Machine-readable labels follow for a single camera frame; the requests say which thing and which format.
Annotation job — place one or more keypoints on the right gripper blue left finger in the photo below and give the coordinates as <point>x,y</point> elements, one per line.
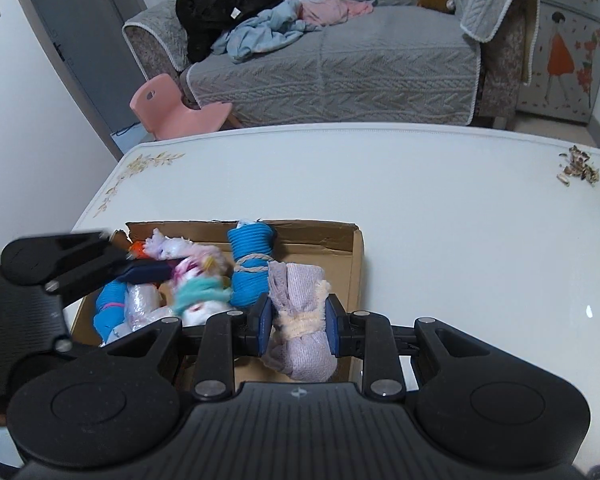
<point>259,325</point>

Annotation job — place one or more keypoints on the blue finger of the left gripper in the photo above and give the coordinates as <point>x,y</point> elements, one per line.
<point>146,271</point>

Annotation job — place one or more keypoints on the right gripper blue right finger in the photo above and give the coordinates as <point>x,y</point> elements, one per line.
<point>337,327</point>

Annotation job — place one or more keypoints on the lilac cloth cream tie bundle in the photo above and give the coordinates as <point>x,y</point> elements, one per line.
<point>298,347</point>

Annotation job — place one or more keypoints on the magenta white sock teal tie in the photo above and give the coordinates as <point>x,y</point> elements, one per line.
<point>200,285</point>

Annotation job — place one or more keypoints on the blue ribbed sock pastel tie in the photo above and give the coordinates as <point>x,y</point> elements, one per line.
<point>252,250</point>

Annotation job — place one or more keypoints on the pink fluffy pompom bundle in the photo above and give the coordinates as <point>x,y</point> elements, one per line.
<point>162,247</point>

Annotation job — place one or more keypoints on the orange plastic bundle in box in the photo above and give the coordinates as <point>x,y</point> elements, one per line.
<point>137,250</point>

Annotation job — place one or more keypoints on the bubble wrap bundle in box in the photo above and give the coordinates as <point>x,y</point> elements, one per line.
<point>143,306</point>

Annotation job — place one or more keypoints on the blue sock roll in box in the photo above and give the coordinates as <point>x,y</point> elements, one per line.
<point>109,319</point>

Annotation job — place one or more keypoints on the pink plastic chair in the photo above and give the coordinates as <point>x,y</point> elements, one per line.
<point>159,106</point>

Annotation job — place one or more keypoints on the light blue clothing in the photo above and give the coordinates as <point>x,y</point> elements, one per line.
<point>269,31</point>

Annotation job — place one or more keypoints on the grey sofa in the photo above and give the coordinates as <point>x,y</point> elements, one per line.
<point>400,63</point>

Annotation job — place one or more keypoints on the grey door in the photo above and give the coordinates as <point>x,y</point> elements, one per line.
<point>84,41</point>

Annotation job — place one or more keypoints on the seed shell pile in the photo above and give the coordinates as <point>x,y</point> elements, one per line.
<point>577,166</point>

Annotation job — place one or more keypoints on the pink clothing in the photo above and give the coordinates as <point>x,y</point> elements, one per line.
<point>333,12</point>

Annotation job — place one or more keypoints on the decorated cabinet girl sticker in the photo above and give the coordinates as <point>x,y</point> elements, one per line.
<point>566,61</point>

